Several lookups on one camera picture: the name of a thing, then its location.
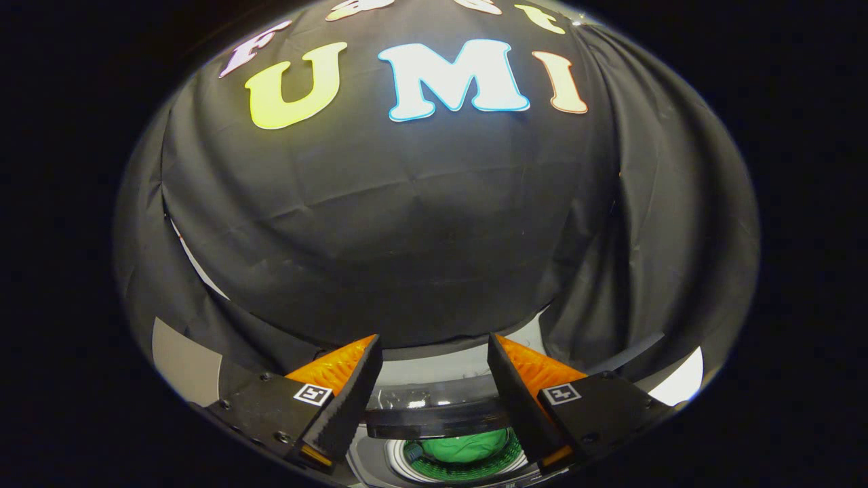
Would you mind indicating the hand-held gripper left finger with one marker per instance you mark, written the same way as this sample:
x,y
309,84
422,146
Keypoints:
x,y
352,400

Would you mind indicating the green polo shirt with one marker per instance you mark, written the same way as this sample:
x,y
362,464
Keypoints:
x,y
464,447

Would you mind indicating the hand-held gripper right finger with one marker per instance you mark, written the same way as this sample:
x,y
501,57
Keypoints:
x,y
519,400

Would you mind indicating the black backdrop cloth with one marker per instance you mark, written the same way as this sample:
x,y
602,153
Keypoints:
x,y
407,224

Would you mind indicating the grey cabinet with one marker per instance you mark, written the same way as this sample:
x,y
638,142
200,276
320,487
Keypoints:
x,y
186,362

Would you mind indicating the dark washing machine lid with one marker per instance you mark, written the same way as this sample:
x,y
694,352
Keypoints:
x,y
434,423

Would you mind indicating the grey washing machine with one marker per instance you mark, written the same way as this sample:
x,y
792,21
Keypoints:
x,y
380,468

